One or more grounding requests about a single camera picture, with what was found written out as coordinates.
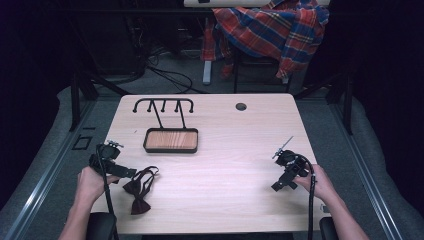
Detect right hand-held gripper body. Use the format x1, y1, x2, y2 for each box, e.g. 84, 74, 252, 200
271, 135, 311, 183

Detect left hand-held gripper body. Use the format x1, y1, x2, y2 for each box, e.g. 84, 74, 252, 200
88, 139, 125, 177

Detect person's right hand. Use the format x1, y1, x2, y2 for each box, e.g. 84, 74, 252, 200
293, 163, 340, 202

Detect person's left hand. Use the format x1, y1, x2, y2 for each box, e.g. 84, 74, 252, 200
76, 165, 121, 205

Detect dark red bow tie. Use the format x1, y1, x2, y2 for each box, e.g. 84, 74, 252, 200
121, 165, 161, 216

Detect black rack with wooden tray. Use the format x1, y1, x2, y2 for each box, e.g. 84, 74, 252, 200
132, 97, 200, 155

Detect black chair armrest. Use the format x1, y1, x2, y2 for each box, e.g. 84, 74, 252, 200
85, 211, 119, 240
318, 216, 340, 240

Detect black metal stand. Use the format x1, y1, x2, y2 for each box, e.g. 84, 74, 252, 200
293, 71, 355, 136
67, 71, 132, 132

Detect black chair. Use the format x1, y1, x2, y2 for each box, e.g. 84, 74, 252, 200
231, 49, 293, 95

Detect white desk leg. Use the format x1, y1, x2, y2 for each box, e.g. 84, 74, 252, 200
202, 59, 213, 86

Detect red blue plaid shirt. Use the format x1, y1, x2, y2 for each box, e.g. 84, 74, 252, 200
200, 0, 331, 81

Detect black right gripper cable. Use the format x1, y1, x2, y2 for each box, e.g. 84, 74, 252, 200
292, 152, 317, 240

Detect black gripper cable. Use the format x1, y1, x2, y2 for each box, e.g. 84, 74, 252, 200
292, 152, 317, 240
95, 143, 120, 240

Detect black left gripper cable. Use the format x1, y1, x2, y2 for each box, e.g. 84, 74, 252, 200
95, 143, 120, 240

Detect aluminium floor rail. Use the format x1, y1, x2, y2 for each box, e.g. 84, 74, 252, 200
327, 99, 405, 240
2, 99, 98, 240

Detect black floor cables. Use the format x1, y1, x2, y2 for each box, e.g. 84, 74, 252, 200
145, 62, 209, 95

